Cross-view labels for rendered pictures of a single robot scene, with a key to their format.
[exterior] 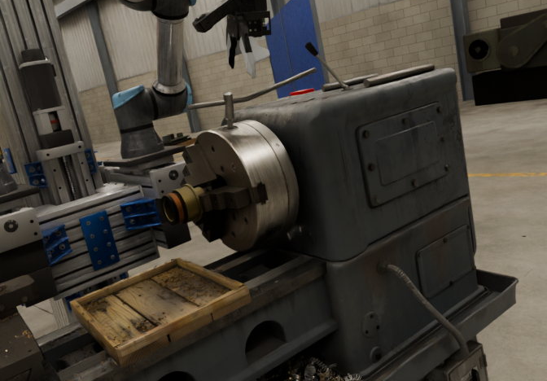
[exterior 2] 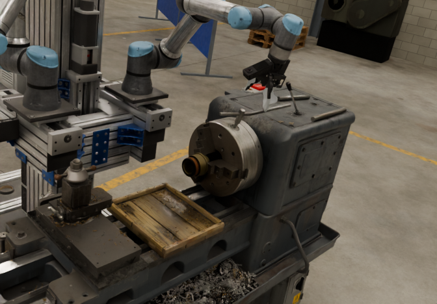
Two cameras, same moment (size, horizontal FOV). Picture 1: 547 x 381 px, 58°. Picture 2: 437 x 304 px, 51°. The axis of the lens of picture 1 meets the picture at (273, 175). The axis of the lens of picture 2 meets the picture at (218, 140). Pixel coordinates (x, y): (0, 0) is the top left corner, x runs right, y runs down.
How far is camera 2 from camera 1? 0.92 m
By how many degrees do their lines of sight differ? 19
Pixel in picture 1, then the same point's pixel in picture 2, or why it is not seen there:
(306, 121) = (280, 140)
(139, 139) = (141, 83)
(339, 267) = (265, 218)
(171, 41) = (191, 30)
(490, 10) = not seen: outside the picture
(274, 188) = (251, 172)
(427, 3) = not seen: outside the picture
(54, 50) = not seen: outside the picture
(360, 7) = not seen: outside the picture
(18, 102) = (65, 33)
